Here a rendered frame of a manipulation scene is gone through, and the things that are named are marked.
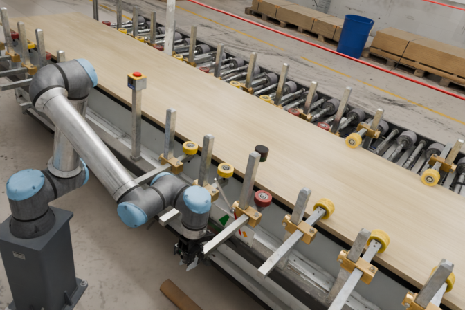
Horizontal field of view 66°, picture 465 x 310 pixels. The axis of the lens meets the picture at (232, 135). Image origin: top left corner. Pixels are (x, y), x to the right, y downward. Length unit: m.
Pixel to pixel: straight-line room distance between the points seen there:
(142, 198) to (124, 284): 1.31
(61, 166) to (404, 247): 1.53
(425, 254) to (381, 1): 7.42
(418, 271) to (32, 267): 1.69
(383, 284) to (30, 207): 1.55
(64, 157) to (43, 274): 0.60
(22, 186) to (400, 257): 1.60
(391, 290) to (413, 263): 0.16
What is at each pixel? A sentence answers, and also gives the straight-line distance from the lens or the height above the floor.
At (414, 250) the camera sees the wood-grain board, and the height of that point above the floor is 0.90.
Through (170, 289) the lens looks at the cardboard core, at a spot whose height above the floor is 0.08.
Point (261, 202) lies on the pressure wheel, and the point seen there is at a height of 0.90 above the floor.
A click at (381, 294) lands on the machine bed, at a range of 1.81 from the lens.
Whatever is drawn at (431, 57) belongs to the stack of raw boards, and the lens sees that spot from 7.22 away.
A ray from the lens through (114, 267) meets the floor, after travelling 2.51.
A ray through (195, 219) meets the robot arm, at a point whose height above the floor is 1.13.
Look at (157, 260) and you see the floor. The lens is 2.52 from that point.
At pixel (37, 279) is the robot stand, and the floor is 0.36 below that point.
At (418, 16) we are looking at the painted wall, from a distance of 8.56.
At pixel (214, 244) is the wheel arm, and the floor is 0.86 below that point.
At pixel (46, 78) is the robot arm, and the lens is 1.38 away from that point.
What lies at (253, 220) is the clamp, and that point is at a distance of 1.62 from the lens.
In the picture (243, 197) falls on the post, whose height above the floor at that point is 0.94.
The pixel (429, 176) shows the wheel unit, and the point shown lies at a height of 0.96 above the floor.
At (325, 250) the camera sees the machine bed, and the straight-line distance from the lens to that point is 1.80.
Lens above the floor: 1.98
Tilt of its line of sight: 31 degrees down
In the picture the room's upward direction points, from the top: 10 degrees clockwise
